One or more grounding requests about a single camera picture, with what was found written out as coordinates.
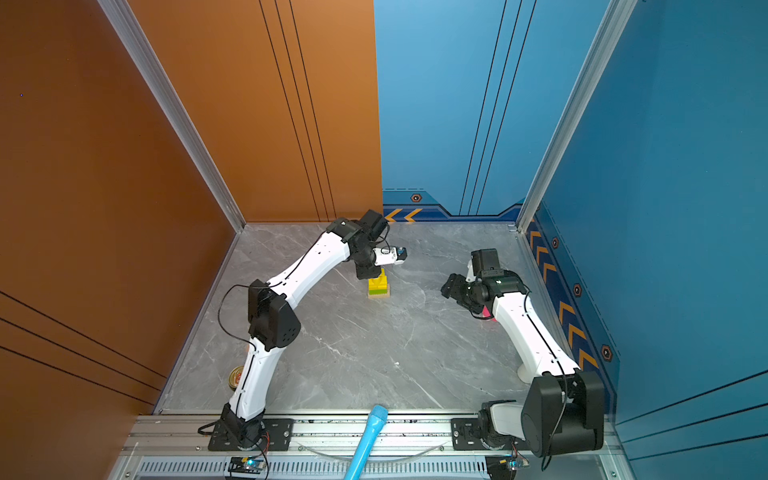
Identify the right circuit board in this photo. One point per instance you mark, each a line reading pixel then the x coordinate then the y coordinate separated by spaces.
pixel 505 467

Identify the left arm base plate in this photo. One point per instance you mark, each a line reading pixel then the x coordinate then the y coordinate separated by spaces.
pixel 276 437

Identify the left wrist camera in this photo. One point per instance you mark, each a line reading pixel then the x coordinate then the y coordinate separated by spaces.
pixel 390 255

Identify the yellow long block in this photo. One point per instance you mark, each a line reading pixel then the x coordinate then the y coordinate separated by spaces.
pixel 378 286

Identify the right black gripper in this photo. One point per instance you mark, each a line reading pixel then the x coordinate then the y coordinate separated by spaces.
pixel 453 285

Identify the circuit board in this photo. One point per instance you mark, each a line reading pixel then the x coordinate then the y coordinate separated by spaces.
pixel 247 467
pixel 505 467

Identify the aluminium front rail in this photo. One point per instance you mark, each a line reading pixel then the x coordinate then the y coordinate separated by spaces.
pixel 349 444

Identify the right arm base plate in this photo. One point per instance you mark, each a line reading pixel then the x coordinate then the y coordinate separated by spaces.
pixel 477 434

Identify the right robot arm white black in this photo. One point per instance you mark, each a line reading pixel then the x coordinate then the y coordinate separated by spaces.
pixel 563 411

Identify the cyan tube pole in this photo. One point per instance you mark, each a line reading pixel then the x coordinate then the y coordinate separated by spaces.
pixel 376 420

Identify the plush doll pink black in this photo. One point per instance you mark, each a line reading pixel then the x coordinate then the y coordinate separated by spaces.
pixel 489 316

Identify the metal tin can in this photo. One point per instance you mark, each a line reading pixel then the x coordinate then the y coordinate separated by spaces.
pixel 235 377

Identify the left circuit board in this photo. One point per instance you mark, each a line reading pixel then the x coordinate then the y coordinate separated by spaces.
pixel 247 467

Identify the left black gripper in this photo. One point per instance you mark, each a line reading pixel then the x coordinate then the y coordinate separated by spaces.
pixel 366 273

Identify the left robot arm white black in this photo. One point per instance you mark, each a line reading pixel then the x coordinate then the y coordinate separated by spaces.
pixel 273 323

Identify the white bottle green cap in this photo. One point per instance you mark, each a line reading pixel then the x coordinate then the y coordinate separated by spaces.
pixel 524 374

